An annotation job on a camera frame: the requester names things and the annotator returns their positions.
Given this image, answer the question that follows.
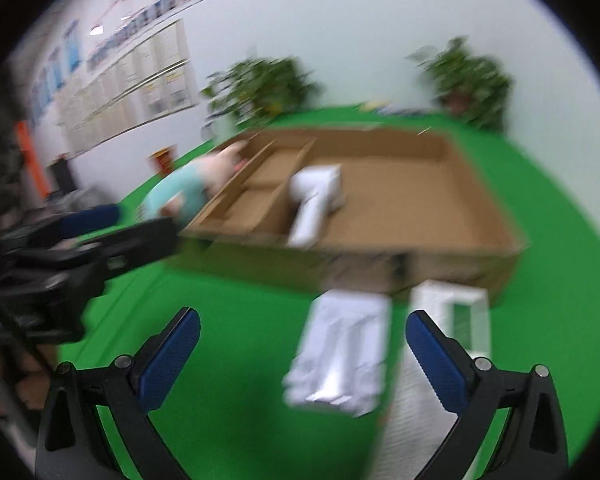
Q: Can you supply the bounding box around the white folding phone stand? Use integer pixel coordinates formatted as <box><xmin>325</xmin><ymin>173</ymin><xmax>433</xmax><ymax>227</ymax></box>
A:
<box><xmin>282</xmin><ymin>290</ymin><xmax>392</xmax><ymax>418</ymax></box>

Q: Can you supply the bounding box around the blue patterned tissue pack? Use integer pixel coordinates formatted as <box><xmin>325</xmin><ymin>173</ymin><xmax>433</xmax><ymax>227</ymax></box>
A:
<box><xmin>380</xmin><ymin>104</ymin><xmax>431</xmax><ymax>116</ymax></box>

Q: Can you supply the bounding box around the white and green medicine box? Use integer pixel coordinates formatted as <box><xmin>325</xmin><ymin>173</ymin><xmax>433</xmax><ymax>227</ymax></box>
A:
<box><xmin>377</xmin><ymin>280</ymin><xmax>492</xmax><ymax>480</ymax></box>

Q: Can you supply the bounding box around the black cable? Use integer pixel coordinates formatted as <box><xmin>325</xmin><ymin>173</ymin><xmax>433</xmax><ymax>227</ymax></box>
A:
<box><xmin>0</xmin><ymin>287</ymin><xmax>46</xmax><ymax>356</ymax></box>

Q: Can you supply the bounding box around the shallow cardboard tray box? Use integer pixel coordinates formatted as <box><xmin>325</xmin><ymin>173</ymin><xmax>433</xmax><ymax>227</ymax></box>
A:
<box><xmin>177</xmin><ymin>127</ymin><xmax>528</xmax><ymax>306</ymax></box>

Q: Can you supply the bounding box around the long brown cardboard box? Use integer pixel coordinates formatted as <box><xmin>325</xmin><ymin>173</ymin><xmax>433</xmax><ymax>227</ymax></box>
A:
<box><xmin>197</xmin><ymin>140</ymin><xmax>317</xmax><ymax>236</ymax></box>

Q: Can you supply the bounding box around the potted green plant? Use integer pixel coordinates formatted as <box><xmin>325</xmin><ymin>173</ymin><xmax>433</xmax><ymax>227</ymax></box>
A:
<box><xmin>407</xmin><ymin>37</ymin><xmax>513</xmax><ymax>133</ymax></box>
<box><xmin>200</xmin><ymin>56</ymin><xmax>321</xmax><ymax>126</ymax></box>

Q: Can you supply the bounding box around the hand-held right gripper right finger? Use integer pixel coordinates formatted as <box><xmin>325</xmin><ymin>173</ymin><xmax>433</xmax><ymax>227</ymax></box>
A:
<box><xmin>405</xmin><ymin>309</ymin><xmax>570</xmax><ymax>480</ymax></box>

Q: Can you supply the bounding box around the black cabinet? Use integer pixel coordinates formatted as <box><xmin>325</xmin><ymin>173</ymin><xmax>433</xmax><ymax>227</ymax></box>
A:
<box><xmin>50</xmin><ymin>157</ymin><xmax>76</xmax><ymax>193</ymax></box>

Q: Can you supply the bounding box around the row of blue wall posters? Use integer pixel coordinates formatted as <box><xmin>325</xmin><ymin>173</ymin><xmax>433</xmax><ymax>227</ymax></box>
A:
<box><xmin>30</xmin><ymin>20</ymin><xmax>81</xmax><ymax>126</ymax></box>

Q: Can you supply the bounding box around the white hair dryer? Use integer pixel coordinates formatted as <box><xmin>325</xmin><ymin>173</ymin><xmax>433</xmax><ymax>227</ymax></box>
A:
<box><xmin>286</xmin><ymin>164</ymin><xmax>344</xmax><ymax>248</ymax></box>

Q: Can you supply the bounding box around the person's left hand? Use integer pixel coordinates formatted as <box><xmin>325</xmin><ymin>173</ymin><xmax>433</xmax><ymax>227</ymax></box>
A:
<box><xmin>0</xmin><ymin>347</ymin><xmax>56</xmax><ymax>411</ymax></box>

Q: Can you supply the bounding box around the pink and teal plush toy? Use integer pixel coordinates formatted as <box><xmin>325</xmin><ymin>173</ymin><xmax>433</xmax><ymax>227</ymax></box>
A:
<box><xmin>135</xmin><ymin>141</ymin><xmax>248</xmax><ymax>223</ymax></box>

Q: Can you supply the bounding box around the group of framed wall certificates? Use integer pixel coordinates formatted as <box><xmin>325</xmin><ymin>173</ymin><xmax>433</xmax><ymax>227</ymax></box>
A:
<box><xmin>55</xmin><ymin>20</ymin><xmax>201</xmax><ymax>156</ymax></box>

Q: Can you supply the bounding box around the red paper cup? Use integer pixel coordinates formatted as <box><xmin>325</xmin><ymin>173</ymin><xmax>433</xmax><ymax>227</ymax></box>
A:
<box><xmin>149</xmin><ymin>145</ymin><xmax>177</xmax><ymax>176</ymax></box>

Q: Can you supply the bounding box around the green table cloth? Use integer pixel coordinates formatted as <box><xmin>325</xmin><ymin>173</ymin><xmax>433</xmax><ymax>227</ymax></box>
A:
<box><xmin>55</xmin><ymin>105</ymin><xmax>600</xmax><ymax>480</ymax></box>

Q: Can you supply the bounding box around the white enamel mug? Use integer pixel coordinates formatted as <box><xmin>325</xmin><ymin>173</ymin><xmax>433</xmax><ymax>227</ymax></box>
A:
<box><xmin>202</xmin><ymin>115</ymin><xmax>231</xmax><ymax>142</ymax></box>

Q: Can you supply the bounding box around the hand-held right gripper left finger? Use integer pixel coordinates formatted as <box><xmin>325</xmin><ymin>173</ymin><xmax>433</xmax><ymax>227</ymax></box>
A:
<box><xmin>34</xmin><ymin>306</ymin><xmax>202</xmax><ymax>480</ymax></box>

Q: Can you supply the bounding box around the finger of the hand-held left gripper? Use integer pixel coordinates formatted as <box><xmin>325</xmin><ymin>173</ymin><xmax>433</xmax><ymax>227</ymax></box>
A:
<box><xmin>75</xmin><ymin>216</ymin><xmax>181</xmax><ymax>281</ymax></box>
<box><xmin>55</xmin><ymin>204</ymin><xmax>122</xmax><ymax>237</ymax></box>

